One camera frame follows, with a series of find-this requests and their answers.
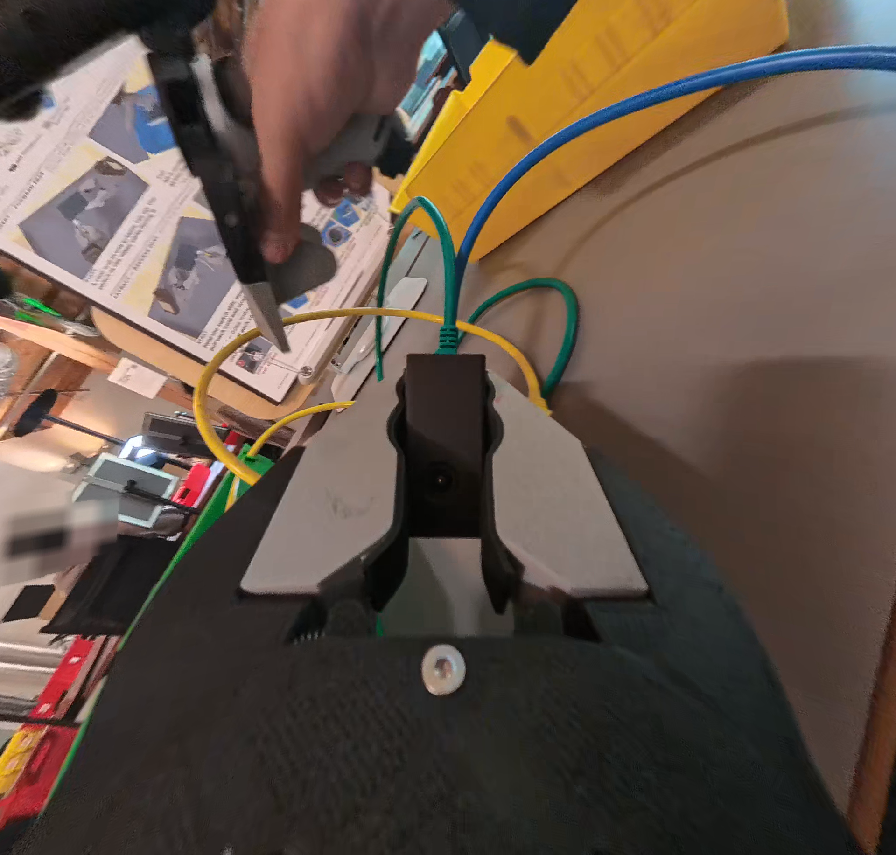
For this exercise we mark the black network switch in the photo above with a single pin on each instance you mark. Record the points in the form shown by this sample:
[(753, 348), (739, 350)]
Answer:
[(444, 435)]

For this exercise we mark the wooden display board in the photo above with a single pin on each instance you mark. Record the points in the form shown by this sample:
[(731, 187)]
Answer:
[(133, 337)]

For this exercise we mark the grey framed panel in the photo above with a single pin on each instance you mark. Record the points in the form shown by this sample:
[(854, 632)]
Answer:
[(119, 491)]

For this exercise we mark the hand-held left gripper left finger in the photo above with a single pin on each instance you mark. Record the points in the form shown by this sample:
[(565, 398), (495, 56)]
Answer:
[(315, 519)]

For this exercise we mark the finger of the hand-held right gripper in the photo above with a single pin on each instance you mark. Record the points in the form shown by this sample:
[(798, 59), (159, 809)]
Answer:
[(231, 204)]

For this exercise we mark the black angular box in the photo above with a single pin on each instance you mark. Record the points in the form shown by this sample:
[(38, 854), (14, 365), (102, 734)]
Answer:
[(112, 582)]

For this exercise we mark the green plastic bin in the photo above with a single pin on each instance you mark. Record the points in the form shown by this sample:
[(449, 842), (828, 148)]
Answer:
[(255, 467)]

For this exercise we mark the white label card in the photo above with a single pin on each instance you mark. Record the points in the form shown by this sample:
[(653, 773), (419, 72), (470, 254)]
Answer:
[(136, 378)]

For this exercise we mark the person's right hand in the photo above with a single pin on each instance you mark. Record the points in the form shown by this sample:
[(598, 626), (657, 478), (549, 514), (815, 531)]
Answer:
[(329, 50)]

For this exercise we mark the yellow plastic bin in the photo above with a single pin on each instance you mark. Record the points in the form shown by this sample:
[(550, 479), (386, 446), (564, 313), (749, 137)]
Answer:
[(630, 43)]

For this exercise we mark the red toolbox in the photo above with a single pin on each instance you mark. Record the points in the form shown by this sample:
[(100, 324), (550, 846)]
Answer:
[(56, 701)]

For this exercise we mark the printed instruction sheet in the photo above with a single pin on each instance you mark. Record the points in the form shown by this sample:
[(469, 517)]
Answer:
[(140, 190)]

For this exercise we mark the red crate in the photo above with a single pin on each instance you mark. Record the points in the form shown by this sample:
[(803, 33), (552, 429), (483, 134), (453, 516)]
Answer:
[(190, 484)]

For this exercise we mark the black disc on rod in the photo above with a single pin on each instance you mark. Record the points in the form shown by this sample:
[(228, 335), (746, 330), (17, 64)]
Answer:
[(35, 411)]

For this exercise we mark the white document stand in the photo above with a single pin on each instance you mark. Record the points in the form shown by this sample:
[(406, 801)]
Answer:
[(402, 292)]

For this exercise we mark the wooden shelf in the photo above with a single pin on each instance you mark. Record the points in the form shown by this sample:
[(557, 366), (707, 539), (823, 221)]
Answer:
[(42, 358)]

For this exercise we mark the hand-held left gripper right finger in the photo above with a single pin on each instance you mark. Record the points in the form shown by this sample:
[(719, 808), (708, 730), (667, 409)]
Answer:
[(567, 519)]

